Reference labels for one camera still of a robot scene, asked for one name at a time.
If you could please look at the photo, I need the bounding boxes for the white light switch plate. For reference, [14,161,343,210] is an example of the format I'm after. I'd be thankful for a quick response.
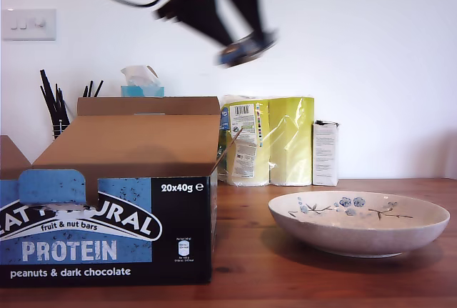
[1,8,57,41]

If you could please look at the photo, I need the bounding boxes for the snack bar carton box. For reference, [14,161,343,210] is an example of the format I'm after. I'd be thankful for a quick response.
[0,96,221,288]

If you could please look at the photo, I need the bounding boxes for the chrome wire utensil holder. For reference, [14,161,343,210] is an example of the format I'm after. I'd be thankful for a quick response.
[51,117,72,144]

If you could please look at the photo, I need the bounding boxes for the white tissue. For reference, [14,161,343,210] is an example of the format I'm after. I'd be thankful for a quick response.
[120,65,161,87]

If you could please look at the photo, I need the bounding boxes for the blue tissue box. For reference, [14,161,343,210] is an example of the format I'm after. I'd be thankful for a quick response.
[120,85,166,98]

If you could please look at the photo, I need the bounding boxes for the blue snack bar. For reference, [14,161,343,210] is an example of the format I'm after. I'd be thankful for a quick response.
[215,29,280,69]

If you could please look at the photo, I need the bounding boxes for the small white carton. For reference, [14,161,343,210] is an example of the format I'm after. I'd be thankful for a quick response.
[312,120,341,187]

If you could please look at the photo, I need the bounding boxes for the yellow paper towel pack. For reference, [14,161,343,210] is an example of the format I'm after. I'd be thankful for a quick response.
[218,94,316,187]

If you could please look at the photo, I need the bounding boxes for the white plate blue flowers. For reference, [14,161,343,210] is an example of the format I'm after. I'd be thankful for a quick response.
[268,190,451,258]

